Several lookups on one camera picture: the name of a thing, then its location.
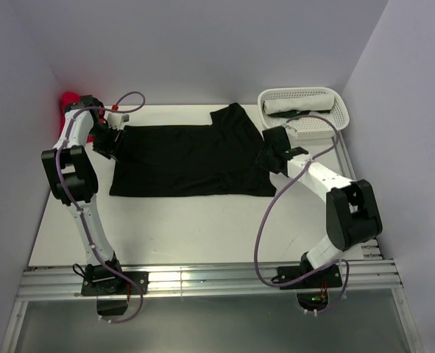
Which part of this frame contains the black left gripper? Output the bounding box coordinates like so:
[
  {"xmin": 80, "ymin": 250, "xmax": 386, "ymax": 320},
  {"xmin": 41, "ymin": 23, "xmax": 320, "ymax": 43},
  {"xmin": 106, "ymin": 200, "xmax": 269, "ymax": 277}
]
[{"xmin": 89, "ymin": 122, "xmax": 127, "ymax": 162}]

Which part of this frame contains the black t shirt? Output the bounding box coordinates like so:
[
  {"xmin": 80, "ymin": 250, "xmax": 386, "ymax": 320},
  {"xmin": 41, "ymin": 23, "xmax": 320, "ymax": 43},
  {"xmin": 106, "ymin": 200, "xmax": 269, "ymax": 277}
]
[{"xmin": 109, "ymin": 103, "xmax": 276, "ymax": 198}]

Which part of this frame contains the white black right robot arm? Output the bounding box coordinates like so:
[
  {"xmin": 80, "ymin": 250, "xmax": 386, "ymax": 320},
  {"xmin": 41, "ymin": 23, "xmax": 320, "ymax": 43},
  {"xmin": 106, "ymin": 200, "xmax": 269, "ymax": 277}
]
[{"xmin": 257, "ymin": 126, "xmax": 383, "ymax": 287}]

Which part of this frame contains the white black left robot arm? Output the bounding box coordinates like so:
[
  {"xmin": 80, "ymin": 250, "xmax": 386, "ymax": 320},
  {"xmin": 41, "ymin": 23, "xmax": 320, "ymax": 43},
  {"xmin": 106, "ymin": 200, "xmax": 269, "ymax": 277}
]
[{"xmin": 41, "ymin": 96, "xmax": 127, "ymax": 296}]

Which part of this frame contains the white perforated plastic basket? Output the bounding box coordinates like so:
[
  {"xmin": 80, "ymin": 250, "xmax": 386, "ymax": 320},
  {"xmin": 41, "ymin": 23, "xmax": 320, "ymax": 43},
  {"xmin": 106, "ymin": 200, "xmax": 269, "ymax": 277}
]
[{"xmin": 258, "ymin": 87, "xmax": 350, "ymax": 140}]

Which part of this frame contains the dark green rolled t shirt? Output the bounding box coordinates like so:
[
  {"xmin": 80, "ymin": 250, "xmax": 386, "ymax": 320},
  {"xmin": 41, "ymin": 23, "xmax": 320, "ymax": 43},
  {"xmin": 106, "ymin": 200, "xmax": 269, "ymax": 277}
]
[{"xmin": 267, "ymin": 110, "xmax": 330, "ymax": 119}]

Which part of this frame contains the red t shirt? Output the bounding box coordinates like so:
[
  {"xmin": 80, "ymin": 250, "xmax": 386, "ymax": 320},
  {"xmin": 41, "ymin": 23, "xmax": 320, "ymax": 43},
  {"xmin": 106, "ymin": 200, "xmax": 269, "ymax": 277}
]
[{"xmin": 58, "ymin": 90, "xmax": 95, "ymax": 144}]

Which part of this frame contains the rolled white t shirt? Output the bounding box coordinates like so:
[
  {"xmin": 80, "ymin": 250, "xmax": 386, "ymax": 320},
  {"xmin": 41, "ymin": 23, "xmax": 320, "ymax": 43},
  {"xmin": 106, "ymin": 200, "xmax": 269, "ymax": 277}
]
[{"xmin": 263, "ymin": 93, "xmax": 335, "ymax": 114}]

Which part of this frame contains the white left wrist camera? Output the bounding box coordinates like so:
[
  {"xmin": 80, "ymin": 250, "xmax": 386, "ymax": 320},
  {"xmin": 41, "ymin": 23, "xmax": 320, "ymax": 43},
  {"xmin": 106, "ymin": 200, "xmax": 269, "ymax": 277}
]
[{"xmin": 106, "ymin": 113, "xmax": 130, "ymax": 130}]

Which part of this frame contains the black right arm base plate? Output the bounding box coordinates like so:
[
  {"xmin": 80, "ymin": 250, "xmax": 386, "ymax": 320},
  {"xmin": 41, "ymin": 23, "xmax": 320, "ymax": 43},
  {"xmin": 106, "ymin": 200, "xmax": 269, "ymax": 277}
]
[{"xmin": 275, "ymin": 263, "xmax": 343, "ymax": 290}]

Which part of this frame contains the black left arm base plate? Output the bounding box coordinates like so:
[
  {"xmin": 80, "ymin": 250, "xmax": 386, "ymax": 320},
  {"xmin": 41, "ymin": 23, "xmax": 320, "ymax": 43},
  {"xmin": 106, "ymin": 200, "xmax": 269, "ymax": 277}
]
[{"xmin": 80, "ymin": 265, "xmax": 149, "ymax": 296}]

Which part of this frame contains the aluminium frame rail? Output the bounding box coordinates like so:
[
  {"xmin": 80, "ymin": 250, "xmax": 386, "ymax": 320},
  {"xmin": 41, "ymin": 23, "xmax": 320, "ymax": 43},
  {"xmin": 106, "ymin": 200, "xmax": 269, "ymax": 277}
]
[{"xmin": 0, "ymin": 135, "xmax": 424, "ymax": 353}]

